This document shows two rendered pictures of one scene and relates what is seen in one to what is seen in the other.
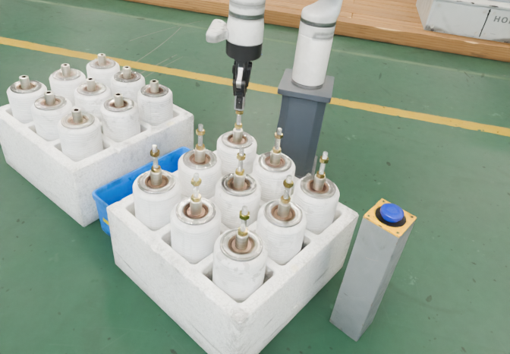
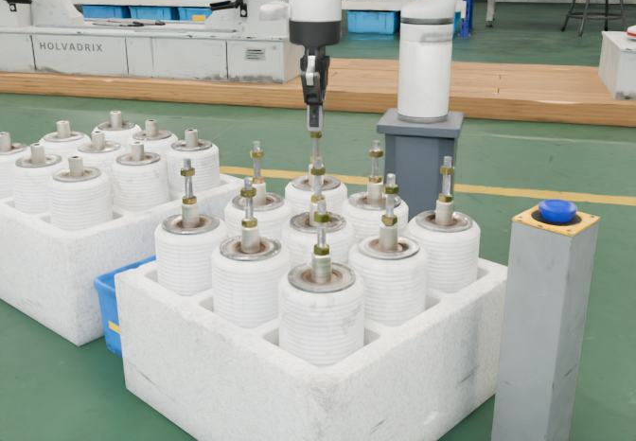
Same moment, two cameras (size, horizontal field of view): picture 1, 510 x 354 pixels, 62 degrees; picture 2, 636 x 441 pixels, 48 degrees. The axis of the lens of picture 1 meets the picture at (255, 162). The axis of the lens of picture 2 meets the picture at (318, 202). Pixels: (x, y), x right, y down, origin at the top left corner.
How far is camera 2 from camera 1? 29 cm
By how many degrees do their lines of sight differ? 17
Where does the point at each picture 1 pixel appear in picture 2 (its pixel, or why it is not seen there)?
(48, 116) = (35, 176)
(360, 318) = (538, 425)
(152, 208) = (185, 259)
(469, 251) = not seen: outside the picture
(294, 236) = (408, 275)
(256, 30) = not seen: outside the picture
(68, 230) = (54, 351)
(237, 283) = (318, 336)
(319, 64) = (435, 82)
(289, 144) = not seen: hidden behind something
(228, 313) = (304, 379)
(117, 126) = (134, 188)
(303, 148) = not seen: hidden behind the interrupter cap
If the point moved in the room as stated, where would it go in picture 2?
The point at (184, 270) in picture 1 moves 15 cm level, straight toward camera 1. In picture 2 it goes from (233, 335) to (232, 416)
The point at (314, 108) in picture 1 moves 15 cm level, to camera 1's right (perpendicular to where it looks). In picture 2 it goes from (436, 149) to (522, 152)
